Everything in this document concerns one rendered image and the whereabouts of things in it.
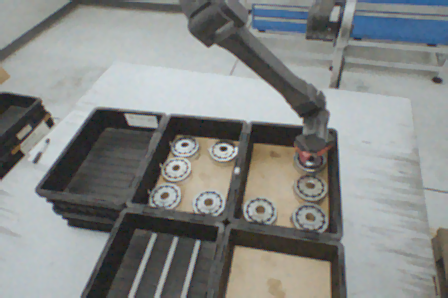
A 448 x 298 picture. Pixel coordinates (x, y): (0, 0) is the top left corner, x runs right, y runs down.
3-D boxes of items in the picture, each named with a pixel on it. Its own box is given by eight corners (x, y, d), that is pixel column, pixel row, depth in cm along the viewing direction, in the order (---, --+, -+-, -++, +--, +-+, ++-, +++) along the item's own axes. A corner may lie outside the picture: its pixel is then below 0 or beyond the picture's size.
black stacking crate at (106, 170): (106, 128, 127) (95, 107, 119) (173, 135, 122) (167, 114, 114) (51, 212, 102) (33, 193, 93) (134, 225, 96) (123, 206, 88)
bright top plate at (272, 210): (245, 195, 96) (245, 194, 95) (278, 199, 94) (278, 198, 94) (241, 224, 89) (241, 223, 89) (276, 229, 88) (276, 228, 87)
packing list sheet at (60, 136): (70, 109, 154) (69, 109, 154) (109, 117, 149) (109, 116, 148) (23, 159, 134) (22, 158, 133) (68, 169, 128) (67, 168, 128)
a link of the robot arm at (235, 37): (226, -16, 58) (188, 13, 65) (224, 5, 56) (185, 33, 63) (328, 90, 86) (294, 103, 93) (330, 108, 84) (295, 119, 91)
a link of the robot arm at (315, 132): (319, 86, 84) (292, 97, 89) (315, 114, 77) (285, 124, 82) (339, 116, 89) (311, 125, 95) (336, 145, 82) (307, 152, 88)
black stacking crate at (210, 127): (174, 135, 122) (168, 114, 114) (248, 143, 117) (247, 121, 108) (135, 225, 96) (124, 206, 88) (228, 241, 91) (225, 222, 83)
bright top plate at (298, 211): (291, 202, 93) (291, 201, 93) (326, 205, 92) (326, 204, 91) (292, 234, 86) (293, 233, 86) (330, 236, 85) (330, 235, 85)
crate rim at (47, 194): (97, 110, 120) (94, 105, 119) (169, 117, 115) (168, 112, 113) (35, 196, 95) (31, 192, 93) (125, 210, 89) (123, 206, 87)
